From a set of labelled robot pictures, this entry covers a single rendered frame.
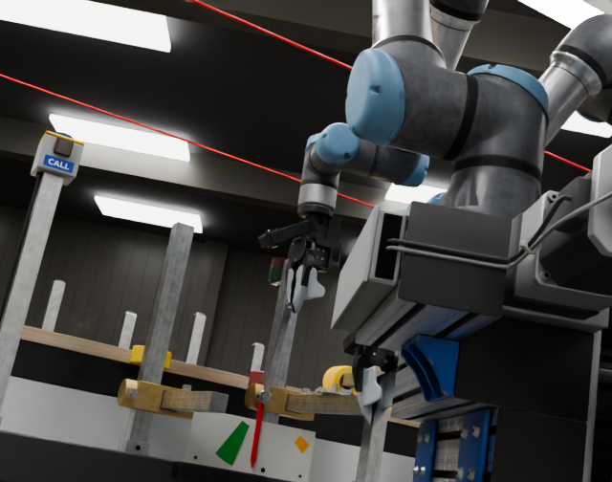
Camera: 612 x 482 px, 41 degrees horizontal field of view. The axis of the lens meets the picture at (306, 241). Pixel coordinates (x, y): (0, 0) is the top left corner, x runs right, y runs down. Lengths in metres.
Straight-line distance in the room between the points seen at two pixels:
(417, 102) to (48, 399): 1.00
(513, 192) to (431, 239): 0.34
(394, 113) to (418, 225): 0.35
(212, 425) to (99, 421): 0.27
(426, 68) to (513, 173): 0.17
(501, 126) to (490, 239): 0.37
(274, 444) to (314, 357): 8.93
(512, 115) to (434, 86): 0.11
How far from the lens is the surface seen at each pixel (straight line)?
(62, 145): 1.53
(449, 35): 1.47
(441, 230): 0.71
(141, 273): 10.77
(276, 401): 1.62
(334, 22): 4.62
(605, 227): 0.63
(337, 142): 1.53
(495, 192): 1.03
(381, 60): 1.05
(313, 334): 10.58
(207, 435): 1.57
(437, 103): 1.05
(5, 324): 1.49
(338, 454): 1.95
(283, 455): 1.64
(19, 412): 1.71
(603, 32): 1.38
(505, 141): 1.07
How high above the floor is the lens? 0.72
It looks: 16 degrees up
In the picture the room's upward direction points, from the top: 10 degrees clockwise
